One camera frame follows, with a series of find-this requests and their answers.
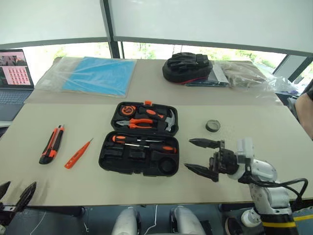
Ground black electrical tape roll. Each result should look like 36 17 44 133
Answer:
205 119 222 133

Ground grey white booklet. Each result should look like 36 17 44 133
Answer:
212 64 230 84

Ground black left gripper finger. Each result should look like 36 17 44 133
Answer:
0 181 12 200
14 181 38 212

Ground grey rounded robot leg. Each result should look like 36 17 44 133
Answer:
169 205 206 235
111 206 141 235

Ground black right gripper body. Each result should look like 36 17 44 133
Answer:
209 140 240 182

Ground red cable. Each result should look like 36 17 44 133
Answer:
175 75 209 86

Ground grey window frame post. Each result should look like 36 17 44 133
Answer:
99 0 124 59

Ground crumpled clear plastic bag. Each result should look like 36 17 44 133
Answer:
213 60 298 99

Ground orange handled pliers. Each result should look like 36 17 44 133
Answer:
115 117 160 130

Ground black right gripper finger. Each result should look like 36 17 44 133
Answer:
183 163 219 183
189 138 221 149

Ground seated person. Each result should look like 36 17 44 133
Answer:
294 79 313 141

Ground thin white cord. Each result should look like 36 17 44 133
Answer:
143 204 159 235

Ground orange black utility knife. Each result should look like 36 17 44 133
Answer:
39 124 66 165

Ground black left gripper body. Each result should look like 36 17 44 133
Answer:
0 202 20 227

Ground white round object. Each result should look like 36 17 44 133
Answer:
241 209 262 228

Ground orange tester screwdriver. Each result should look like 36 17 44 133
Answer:
64 138 94 170

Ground black round object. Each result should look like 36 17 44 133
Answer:
224 216 244 235

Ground black plastic tool case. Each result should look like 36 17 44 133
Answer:
98 100 180 178

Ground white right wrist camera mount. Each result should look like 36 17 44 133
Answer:
227 137 255 181

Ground orange black screwdriver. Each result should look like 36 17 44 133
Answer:
112 135 164 144
123 142 178 154

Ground open laptop computer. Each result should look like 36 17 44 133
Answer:
0 48 35 122

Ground blue sheet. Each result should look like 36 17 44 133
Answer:
61 56 136 96

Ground claw hammer orange grip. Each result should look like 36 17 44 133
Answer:
137 107 178 133

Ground dark blue flat tablet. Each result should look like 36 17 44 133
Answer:
185 80 230 88

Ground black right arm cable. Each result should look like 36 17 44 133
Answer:
241 178 309 211

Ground orange black tape measure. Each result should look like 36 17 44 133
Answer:
121 105 135 117

